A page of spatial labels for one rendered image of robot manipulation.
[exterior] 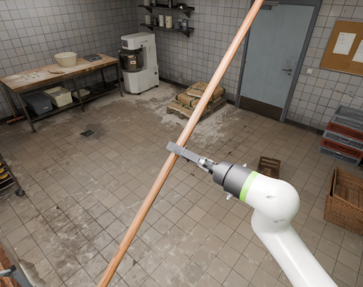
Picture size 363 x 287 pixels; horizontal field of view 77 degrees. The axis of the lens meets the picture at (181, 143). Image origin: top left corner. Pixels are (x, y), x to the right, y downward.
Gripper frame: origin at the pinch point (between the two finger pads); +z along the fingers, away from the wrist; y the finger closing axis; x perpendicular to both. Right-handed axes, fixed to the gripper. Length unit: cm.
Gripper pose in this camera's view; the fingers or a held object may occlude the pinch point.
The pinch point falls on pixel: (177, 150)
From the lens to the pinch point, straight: 78.5
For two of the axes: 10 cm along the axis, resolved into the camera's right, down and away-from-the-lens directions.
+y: 4.2, 3.0, 8.5
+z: -7.7, -3.7, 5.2
